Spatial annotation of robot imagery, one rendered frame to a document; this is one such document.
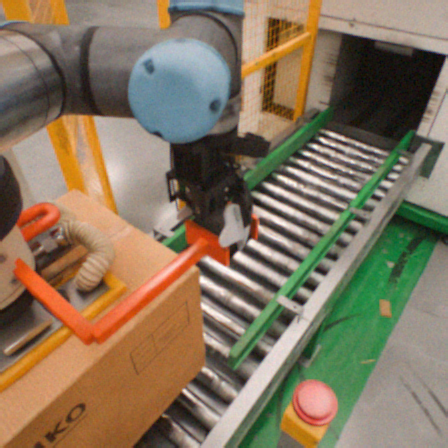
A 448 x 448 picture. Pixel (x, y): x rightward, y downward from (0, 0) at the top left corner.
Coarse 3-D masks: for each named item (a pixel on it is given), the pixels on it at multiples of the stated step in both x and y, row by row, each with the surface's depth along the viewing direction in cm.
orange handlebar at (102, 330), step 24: (24, 216) 63; (48, 216) 63; (24, 264) 55; (168, 264) 55; (192, 264) 57; (48, 288) 52; (144, 288) 52; (72, 312) 49; (120, 312) 49; (96, 336) 47
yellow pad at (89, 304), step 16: (64, 288) 67; (96, 288) 67; (112, 288) 67; (80, 304) 64; (96, 304) 65; (48, 336) 60; (64, 336) 61; (0, 352) 58; (16, 352) 58; (32, 352) 58; (48, 352) 60; (0, 368) 56; (16, 368) 57; (0, 384) 55
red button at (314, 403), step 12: (300, 384) 62; (312, 384) 61; (324, 384) 62; (300, 396) 60; (312, 396) 60; (324, 396) 60; (300, 408) 59; (312, 408) 58; (324, 408) 58; (336, 408) 59; (312, 420) 58; (324, 420) 58
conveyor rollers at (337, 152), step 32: (288, 160) 196; (320, 160) 195; (352, 160) 194; (384, 160) 194; (256, 192) 175; (288, 192) 175; (320, 192) 175; (352, 192) 175; (384, 192) 175; (288, 224) 160; (320, 224) 160; (352, 224) 160; (224, 288) 136; (256, 288) 136; (224, 320) 126; (224, 352) 118; (256, 352) 121; (224, 384) 111; (160, 416) 104
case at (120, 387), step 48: (144, 240) 78; (192, 288) 75; (144, 336) 68; (192, 336) 85; (48, 384) 57; (96, 384) 63; (144, 384) 77; (0, 432) 52; (48, 432) 58; (96, 432) 70
